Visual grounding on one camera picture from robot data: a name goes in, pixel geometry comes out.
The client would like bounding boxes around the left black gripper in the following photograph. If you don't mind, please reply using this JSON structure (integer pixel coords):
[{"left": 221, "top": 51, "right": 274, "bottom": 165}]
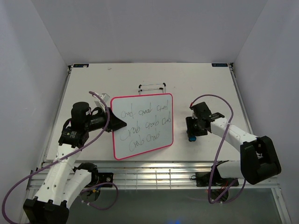
[{"left": 85, "top": 107, "right": 127, "bottom": 133}]

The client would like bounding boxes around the blue bone-shaped eraser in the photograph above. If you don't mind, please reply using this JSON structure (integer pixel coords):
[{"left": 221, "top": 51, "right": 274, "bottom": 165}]
[{"left": 188, "top": 136, "right": 197, "bottom": 142}]

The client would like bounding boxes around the pink framed whiteboard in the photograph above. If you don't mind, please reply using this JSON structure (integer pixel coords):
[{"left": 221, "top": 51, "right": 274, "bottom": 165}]
[{"left": 110, "top": 93, "right": 174, "bottom": 161}]

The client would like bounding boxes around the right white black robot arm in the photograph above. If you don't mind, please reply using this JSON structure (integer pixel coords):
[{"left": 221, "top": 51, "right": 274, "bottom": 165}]
[{"left": 185, "top": 102, "right": 282, "bottom": 185}]

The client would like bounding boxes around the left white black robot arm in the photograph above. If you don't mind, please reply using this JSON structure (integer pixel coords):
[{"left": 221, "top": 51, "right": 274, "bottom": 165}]
[{"left": 23, "top": 102, "right": 127, "bottom": 224}]

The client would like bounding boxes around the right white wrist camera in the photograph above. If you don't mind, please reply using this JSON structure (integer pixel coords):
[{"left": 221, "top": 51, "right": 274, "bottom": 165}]
[{"left": 190, "top": 105, "right": 199, "bottom": 119}]

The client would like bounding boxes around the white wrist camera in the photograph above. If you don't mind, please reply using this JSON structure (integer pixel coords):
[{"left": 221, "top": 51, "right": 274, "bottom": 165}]
[
  {"left": 93, "top": 93, "right": 110, "bottom": 111},
  {"left": 190, "top": 105, "right": 199, "bottom": 119}
]

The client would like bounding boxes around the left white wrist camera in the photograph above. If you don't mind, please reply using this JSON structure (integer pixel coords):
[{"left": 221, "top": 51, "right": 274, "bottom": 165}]
[{"left": 93, "top": 93, "right": 110, "bottom": 111}]

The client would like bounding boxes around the aluminium rail frame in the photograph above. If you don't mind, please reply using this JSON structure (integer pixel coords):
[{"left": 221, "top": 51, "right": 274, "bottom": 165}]
[{"left": 26, "top": 161, "right": 280, "bottom": 190}]

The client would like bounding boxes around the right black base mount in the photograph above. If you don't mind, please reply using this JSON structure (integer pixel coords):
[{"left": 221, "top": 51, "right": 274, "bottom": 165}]
[{"left": 190, "top": 172, "right": 234, "bottom": 187}]

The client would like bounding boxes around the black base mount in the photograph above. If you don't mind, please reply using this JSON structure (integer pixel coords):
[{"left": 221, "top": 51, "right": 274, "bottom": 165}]
[
  {"left": 96, "top": 172, "right": 114, "bottom": 188},
  {"left": 190, "top": 172, "right": 234, "bottom": 187}
]

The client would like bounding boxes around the black wire whiteboard stand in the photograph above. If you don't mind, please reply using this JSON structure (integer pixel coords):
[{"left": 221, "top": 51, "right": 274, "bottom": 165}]
[{"left": 138, "top": 83, "right": 166, "bottom": 95}]

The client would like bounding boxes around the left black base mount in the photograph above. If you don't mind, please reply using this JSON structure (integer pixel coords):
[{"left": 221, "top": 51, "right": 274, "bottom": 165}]
[{"left": 96, "top": 172, "right": 114, "bottom": 188}]

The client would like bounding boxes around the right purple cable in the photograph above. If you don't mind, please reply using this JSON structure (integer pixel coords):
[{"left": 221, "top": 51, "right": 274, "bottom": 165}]
[{"left": 191, "top": 94, "right": 247, "bottom": 204}]

